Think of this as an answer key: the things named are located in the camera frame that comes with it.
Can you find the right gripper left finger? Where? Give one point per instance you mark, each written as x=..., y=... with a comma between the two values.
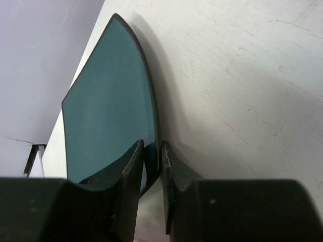
x=103, y=207

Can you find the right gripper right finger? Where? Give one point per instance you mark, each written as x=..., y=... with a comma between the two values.
x=199, y=209

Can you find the teal square plate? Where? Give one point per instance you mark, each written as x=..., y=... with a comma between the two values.
x=110, y=106

